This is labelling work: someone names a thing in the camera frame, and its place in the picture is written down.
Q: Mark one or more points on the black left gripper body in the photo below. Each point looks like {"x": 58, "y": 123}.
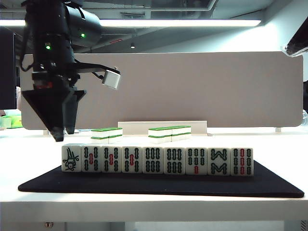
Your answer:
{"x": 51, "y": 79}

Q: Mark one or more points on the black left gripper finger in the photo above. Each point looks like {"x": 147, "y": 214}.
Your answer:
{"x": 71, "y": 113}
{"x": 48, "y": 108}

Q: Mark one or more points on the one bamboo bird mahjong tile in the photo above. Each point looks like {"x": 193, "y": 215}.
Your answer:
{"x": 71, "y": 159}

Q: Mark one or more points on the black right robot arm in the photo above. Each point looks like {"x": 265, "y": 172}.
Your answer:
{"x": 297, "y": 43}

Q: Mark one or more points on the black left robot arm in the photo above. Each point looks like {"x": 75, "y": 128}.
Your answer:
{"x": 50, "y": 24}

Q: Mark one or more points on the five bamboo mahjong tile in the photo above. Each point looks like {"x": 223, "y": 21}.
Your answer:
{"x": 132, "y": 160}
{"x": 111, "y": 159}
{"x": 91, "y": 159}

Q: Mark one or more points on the six bamboo mahjong tile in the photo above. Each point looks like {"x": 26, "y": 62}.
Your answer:
{"x": 174, "y": 160}
{"x": 152, "y": 160}

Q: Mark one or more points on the seven bamboo mahjong tile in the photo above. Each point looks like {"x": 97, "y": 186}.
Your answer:
{"x": 196, "y": 161}

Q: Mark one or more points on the eight bamboo mahjong tile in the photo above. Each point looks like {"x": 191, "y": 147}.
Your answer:
{"x": 218, "y": 161}

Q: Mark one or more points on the nine bamboo mahjong tile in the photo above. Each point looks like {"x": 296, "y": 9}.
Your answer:
{"x": 241, "y": 161}

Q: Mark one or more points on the white divider foot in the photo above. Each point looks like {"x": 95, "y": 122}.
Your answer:
{"x": 45, "y": 132}
{"x": 278, "y": 130}

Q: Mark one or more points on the bright green box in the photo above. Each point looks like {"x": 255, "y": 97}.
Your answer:
{"x": 17, "y": 121}

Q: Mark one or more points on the pale green box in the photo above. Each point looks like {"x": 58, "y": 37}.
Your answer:
{"x": 5, "y": 121}

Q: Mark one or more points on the black pillar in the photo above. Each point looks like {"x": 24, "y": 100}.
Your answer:
{"x": 7, "y": 72}

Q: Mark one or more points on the black rectangular mat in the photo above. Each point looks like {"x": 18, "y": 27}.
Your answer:
{"x": 144, "y": 185}

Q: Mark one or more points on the metal screw under table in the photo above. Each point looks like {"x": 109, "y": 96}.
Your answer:
{"x": 48, "y": 224}

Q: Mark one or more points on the grey desk divider panel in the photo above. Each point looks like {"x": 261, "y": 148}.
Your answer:
{"x": 192, "y": 91}

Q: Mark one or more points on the long white ceiling light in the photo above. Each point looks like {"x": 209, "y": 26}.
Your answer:
{"x": 180, "y": 23}

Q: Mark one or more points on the clear plastic object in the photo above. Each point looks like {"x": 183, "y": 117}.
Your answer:
{"x": 305, "y": 118}

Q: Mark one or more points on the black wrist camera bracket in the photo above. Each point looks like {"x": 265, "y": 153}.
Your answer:
{"x": 91, "y": 67}

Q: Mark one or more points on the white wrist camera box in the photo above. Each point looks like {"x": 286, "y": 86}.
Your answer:
{"x": 111, "y": 79}

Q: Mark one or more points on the white long rail box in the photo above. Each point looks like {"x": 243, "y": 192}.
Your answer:
{"x": 134, "y": 126}

